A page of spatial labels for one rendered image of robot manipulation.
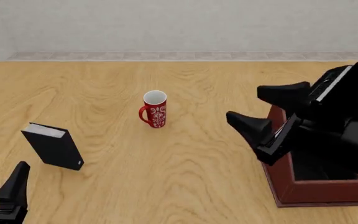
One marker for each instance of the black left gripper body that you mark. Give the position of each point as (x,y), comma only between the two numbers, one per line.
(2,215)

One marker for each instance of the black book white pages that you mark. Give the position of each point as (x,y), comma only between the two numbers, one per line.
(54,149)

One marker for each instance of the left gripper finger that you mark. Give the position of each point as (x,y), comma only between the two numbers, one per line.
(14,184)

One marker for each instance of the red-brown desk caddy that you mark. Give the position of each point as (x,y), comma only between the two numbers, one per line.
(322,192)

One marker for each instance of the red mug white pattern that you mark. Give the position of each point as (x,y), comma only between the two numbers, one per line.
(156,116)

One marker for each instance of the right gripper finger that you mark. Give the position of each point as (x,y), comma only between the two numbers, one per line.
(283,94)
(250,129)

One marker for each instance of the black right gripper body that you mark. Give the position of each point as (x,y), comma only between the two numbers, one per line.
(337,86)

